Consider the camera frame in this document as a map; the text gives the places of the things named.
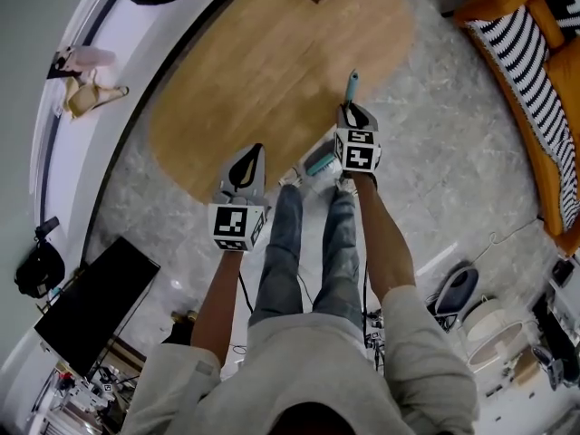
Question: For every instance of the black flat screen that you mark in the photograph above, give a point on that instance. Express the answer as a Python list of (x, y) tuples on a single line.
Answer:
[(97, 302)]

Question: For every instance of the person's left white shoe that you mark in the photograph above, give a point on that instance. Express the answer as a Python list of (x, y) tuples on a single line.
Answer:
[(291, 178)]

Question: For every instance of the person's left jeans leg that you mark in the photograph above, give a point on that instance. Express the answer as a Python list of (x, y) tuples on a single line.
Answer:
[(281, 252)]

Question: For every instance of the person's jeans leg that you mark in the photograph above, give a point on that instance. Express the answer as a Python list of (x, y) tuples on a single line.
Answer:
[(281, 252), (340, 252)]

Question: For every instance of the floor electronics cluster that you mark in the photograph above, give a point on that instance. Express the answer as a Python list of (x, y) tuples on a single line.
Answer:
[(376, 333)]

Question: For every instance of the orange sofa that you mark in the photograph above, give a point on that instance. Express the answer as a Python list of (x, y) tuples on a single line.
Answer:
[(562, 120)]

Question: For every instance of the person's right jeans leg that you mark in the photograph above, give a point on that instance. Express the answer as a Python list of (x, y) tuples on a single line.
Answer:
[(340, 252)]

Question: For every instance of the person's grey sweater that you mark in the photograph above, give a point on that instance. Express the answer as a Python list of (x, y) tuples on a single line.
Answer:
[(317, 370)]

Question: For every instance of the person's white shoe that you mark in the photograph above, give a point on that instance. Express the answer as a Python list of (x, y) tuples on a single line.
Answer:
[(346, 186), (291, 178)]

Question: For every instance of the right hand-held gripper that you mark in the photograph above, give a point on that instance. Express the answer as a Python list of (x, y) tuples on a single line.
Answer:
[(358, 154)]

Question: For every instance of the small black box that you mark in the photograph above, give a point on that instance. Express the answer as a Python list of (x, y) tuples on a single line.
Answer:
[(563, 272)]

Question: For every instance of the black white striped blanket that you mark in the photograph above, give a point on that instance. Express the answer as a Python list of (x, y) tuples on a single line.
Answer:
[(530, 84)]

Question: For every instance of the person's right forearm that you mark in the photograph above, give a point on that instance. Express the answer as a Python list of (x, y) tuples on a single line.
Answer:
[(385, 238)]

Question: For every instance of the person's right white shoe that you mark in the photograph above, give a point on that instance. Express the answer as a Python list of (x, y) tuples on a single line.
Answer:
[(346, 186)]

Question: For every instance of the black white patterned cushion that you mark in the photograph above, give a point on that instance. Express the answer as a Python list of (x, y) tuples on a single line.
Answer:
[(564, 2)]

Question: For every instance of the white round lampshade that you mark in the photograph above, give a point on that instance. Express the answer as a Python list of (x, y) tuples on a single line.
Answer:
[(494, 329)]

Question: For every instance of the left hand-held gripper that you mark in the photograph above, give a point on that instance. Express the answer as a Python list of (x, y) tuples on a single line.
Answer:
[(233, 225)]

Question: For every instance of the oval wooden table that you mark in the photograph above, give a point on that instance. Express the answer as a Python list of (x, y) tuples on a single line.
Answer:
[(272, 70)]

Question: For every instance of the pink plush toy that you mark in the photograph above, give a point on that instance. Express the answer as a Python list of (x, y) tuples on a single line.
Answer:
[(88, 57)]

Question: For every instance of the white long low cabinet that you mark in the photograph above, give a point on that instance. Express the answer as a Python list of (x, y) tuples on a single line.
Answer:
[(136, 48)]

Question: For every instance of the person's left forearm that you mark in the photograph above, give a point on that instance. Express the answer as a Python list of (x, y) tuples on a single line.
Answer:
[(217, 297)]

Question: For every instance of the blue grey tool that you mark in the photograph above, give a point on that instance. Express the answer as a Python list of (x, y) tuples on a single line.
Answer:
[(550, 365)]

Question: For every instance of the grey round floor appliance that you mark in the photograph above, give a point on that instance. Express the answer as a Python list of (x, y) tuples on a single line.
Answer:
[(460, 288)]

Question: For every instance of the black bag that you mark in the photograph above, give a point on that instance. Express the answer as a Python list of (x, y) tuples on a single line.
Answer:
[(38, 267)]

